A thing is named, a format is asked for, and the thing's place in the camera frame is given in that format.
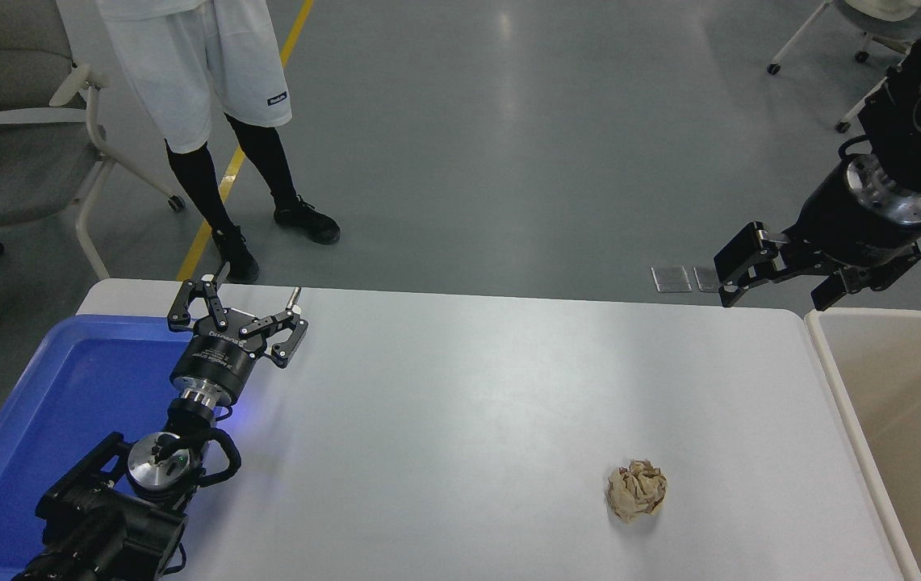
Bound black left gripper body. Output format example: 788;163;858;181
169;320;268;398

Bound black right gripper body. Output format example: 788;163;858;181
785;160;921;269

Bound tan paper ball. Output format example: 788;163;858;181
606;460;668;525

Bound large pale bin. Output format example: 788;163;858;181
804;307;921;581

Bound blue plastic tray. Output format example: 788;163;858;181
0;314;228;579

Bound white frame wheeled chair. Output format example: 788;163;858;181
767;0;921;134

